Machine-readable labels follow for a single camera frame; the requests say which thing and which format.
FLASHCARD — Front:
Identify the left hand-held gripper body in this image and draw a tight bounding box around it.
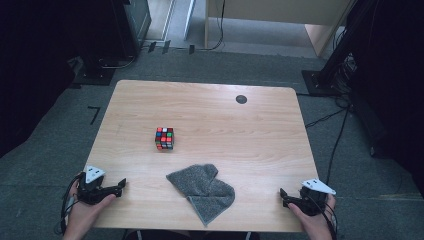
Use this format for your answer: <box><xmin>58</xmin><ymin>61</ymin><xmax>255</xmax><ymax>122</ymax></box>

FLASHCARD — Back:
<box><xmin>77</xmin><ymin>165</ymin><xmax>107</xmax><ymax>205</ymax></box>

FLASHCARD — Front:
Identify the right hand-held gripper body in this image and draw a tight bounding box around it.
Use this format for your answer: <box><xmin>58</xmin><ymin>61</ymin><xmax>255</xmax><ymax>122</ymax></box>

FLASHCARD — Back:
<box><xmin>298</xmin><ymin>178</ymin><xmax>337</xmax><ymax>217</ymax></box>

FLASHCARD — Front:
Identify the multicoloured puzzle cube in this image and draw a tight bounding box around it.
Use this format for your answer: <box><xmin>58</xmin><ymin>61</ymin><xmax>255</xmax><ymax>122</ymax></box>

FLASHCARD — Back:
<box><xmin>154</xmin><ymin>126</ymin><xmax>175</xmax><ymax>151</ymax></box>

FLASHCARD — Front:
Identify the grey terry cloth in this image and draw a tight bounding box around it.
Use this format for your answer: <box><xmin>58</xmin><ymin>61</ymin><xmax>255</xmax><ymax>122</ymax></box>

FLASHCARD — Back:
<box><xmin>165</xmin><ymin>163</ymin><xmax>236</xmax><ymax>228</ymax></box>

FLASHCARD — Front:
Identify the person's right hand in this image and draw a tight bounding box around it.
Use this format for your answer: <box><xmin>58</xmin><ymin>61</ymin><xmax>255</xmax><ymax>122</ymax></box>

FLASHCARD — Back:
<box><xmin>288</xmin><ymin>194</ymin><xmax>336</xmax><ymax>236</ymax></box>

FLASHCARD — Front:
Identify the person's left hand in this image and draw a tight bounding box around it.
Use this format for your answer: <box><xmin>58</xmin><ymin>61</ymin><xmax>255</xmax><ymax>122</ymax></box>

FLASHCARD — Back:
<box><xmin>66</xmin><ymin>171</ymin><xmax>117</xmax><ymax>231</ymax></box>

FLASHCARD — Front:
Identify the person's dark clothing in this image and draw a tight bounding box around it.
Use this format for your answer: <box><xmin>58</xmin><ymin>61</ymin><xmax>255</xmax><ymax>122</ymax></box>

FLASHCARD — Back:
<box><xmin>123</xmin><ymin>229</ymin><xmax>261</xmax><ymax>240</ymax></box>

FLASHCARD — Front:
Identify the dark curtain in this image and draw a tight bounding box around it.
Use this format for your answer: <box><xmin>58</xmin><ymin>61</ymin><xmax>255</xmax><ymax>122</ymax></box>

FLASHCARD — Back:
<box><xmin>348</xmin><ymin>0</ymin><xmax>424</xmax><ymax>194</ymax></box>
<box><xmin>0</xmin><ymin>0</ymin><xmax>116</xmax><ymax>158</ymax></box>

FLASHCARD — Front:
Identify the black metal stand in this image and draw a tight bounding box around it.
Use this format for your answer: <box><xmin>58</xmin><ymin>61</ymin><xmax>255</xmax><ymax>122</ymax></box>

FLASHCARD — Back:
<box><xmin>301</xmin><ymin>0</ymin><xmax>371</xmax><ymax>98</ymax></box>

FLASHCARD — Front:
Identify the black computer tower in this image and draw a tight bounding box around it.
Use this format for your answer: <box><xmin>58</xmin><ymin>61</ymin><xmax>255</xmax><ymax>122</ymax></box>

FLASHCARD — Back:
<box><xmin>111</xmin><ymin>0</ymin><xmax>153</xmax><ymax>59</ymax></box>

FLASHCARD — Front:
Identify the left hand-held gripper cable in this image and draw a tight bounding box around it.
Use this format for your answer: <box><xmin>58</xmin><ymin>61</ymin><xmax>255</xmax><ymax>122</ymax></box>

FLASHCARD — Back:
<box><xmin>53</xmin><ymin>174</ymin><xmax>83</xmax><ymax>236</ymax></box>

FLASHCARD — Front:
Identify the hand-held gripper cable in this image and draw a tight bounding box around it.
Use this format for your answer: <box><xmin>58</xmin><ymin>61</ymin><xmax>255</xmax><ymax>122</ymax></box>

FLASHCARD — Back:
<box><xmin>308</xmin><ymin>194</ymin><xmax>338</xmax><ymax>240</ymax></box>
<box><xmin>53</xmin><ymin>174</ymin><xmax>83</xmax><ymax>236</ymax></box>

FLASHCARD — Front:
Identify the right hand-held gripper cable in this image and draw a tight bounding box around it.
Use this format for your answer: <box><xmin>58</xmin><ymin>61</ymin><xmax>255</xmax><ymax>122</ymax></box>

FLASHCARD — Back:
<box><xmin>308</xmin><ymin>194</ymin><xmax>338</xmax><ymax>240</ymax></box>

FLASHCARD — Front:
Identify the black floor cable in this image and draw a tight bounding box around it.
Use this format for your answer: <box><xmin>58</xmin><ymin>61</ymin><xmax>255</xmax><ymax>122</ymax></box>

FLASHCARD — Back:
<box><xmin>304</xmin><ymin>106</ymin><xmax>349</xmax><ymax>129</ymax></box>
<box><xmin>324</xmin><ymin>109</ymin><xmax>350</xmax><ymax>186</ymax></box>

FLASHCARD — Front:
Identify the black stand base plate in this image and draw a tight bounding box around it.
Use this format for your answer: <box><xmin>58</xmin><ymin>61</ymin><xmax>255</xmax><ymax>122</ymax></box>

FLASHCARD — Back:
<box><xmin>71</xmin><ymin>56</ymin><xmax>117</xmax><ymax>87</ymax></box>

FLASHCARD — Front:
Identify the black hanging cable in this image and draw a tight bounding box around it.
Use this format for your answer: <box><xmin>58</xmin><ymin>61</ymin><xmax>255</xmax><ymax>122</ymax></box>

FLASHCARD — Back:
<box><xmin>196</xmin><ymin>0</ymin><xmax>226</xmax><ymax>52</ymax></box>

